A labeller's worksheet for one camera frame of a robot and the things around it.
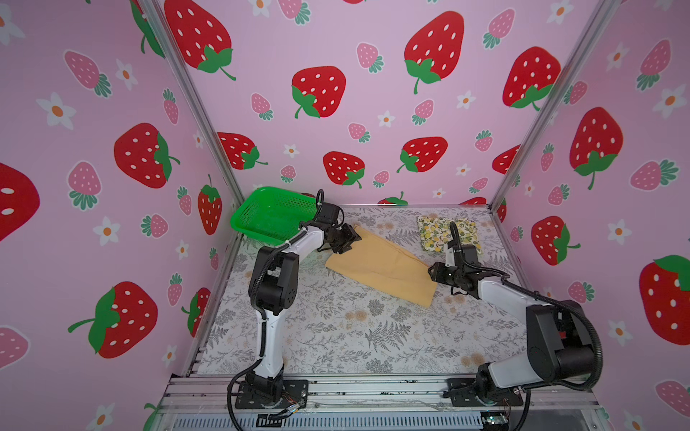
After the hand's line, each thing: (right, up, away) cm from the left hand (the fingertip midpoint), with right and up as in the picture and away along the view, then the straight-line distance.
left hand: (361, 240), depth 100 cm
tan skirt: (+8, -9, +1) cm, 12 cm away
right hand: (+24, -10, -7) cm, 27 cm away
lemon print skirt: (+31, +3, +10) cm, 32 cm away
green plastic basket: (-39, +11, +17) cm, 44 cm away
